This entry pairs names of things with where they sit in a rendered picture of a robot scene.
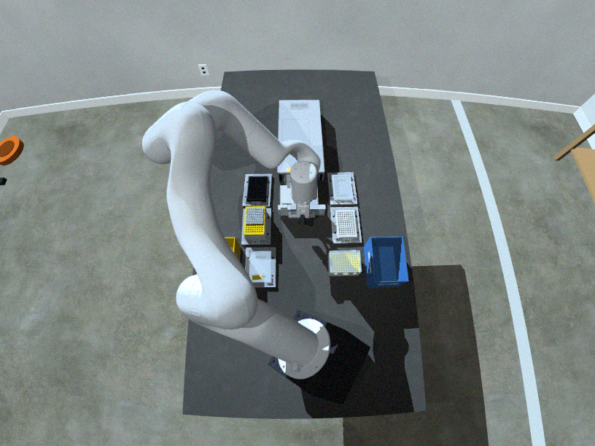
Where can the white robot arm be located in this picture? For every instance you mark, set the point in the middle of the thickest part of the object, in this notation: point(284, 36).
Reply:
point(222, 293)

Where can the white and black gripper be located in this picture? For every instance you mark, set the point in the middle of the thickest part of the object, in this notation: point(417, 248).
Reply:
point(302, 212)

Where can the yellow open-top bin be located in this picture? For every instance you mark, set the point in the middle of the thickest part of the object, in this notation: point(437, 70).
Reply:
point(236, 248)

